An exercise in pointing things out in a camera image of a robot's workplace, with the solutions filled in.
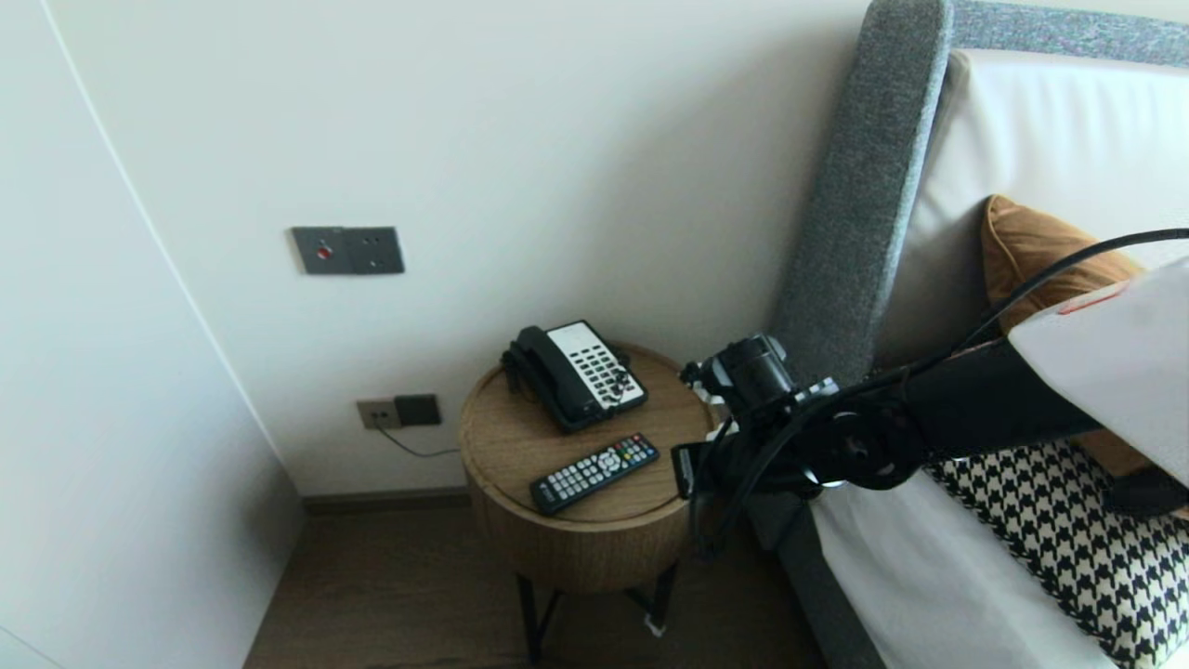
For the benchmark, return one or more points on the brown wooden baseboard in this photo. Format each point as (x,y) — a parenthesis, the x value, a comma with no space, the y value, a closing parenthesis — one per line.
(390,500)

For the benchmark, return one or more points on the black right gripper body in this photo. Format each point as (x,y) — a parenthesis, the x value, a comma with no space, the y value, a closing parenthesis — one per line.
(757,372)

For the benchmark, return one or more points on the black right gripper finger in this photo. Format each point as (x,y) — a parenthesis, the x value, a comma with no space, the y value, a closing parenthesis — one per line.
(689,472)

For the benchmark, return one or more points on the grey upholstered headboard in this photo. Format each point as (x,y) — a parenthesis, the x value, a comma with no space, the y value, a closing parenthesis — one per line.
(864,186)

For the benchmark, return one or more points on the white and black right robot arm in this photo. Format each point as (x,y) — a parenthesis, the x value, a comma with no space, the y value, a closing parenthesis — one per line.
(975,400)

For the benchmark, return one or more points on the beige wall socket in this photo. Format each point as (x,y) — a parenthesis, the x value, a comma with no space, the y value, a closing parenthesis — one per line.
(375,414)

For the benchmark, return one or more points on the round wooden bedside table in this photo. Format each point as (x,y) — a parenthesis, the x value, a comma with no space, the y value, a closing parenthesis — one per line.
(585,557)

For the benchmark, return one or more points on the round wooden side table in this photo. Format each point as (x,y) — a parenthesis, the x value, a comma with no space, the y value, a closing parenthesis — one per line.
(520,455)

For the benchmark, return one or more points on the white bed sheet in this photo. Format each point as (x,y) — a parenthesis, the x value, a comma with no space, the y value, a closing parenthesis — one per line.
(910,595)

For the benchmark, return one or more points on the black remote control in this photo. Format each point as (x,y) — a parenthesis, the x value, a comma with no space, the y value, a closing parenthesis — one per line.
(594,474)

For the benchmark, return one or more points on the black and white desk telephone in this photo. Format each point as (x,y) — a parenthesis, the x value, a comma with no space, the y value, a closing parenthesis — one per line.
(604,372)

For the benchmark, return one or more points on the white padded headboard cushion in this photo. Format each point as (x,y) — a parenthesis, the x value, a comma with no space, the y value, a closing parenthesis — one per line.
(1068,139)

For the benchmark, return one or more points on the orange velvet cushion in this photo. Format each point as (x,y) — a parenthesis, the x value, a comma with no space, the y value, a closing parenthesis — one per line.
(1031,251)

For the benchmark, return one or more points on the dark grey wall switch panel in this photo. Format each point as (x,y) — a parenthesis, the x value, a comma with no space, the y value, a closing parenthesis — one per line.
(348,251)

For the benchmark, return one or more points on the black telephone handset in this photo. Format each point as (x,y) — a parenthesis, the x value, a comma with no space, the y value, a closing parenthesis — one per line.
(557,376)

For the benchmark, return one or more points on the black white houndstooth cushion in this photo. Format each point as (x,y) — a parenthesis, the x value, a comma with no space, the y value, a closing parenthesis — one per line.
(1050,539)

